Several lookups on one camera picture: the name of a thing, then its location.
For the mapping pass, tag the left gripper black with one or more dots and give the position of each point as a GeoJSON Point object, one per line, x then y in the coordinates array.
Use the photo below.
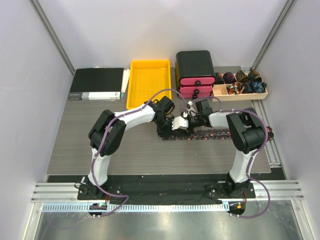
{"type": "Point", "coordinates": [167, 133]}

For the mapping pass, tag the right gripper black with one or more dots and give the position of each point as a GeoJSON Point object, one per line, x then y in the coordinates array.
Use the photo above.
{"type": "Point", "coordinates": [189, 131]}

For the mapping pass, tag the dark patterned necktie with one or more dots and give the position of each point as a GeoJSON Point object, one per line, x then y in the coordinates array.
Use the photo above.
{"type": "Point", "coordinates": [211, 134]}

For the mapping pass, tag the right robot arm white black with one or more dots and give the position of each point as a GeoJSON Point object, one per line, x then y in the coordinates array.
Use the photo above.
{"type": "Point", "coordinates": [249, 135]}

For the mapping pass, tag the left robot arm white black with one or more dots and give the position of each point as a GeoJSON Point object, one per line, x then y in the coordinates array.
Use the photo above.
{"type": "Point", "coordinates": [107, 133]}

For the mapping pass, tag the wooden compartment box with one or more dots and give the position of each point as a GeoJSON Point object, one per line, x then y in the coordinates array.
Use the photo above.
{"type": "Point", "coordinates": [220, 92]}

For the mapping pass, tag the black pink drawer unit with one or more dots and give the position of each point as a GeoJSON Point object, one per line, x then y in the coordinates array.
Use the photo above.
{"type": "Point", "coordinates": [194, 73]}

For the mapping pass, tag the rolled floral tie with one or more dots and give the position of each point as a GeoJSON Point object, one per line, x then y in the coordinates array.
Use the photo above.
{"type": "Point", "coordinates": [234, 89]}

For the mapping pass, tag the yellow plastic tray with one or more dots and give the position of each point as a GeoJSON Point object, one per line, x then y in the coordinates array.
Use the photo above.
{"type": "Point", "coordinates": [147, 77]}

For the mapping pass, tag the rolled red patterned tie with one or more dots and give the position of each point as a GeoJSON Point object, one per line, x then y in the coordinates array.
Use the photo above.
{"type": "Point", "coordinates": [229, 78]}

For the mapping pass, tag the white teal pen box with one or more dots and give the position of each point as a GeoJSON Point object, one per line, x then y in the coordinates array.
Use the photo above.
{"type": "Point", "coordinates": [125, 80]}

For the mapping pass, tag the rolled navy tie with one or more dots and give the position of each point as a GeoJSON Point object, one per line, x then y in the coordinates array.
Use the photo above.
{"type": "Point", "coordinates": [245, 87]}

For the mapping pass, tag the rolled brown patterned tie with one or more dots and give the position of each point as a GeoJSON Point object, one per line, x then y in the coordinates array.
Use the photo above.
{"type": "Point", "coordinates": [241, 77]}

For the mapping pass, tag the rolled blue tie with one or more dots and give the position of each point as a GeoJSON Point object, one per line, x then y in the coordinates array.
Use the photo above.
{"type": "Point", "coordinates": [258, 87]}

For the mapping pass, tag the rolled orange dark tie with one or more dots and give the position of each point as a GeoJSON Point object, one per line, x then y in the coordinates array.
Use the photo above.
{"type": "Point", "coordinates": [254, 75]}

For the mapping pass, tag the black binder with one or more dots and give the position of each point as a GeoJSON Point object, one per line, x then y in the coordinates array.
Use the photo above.
{"type": "Point", "coordinates": [96, 84]}

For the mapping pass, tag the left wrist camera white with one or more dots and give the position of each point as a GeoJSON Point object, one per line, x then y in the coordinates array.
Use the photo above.
{"type": "Point", "coordinates": [179, 123]}

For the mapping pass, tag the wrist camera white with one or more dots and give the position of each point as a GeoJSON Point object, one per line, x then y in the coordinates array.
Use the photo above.
{"type": "Point", "coordinates": [179, 123]}
{"type": "Point", "coordinates": [190, 109]}

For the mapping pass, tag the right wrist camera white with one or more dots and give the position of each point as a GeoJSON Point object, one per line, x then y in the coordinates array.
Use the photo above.
{"type": "Point", "coordinates": [190, 109]}

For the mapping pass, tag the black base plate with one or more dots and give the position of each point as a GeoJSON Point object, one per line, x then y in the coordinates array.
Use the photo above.
{"type": "Point", "coordinates": [162, 190]}

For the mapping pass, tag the white slotted cable duct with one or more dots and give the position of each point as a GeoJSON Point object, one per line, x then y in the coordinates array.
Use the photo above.
{"type": "Point", "coordinates": [90, 207]}

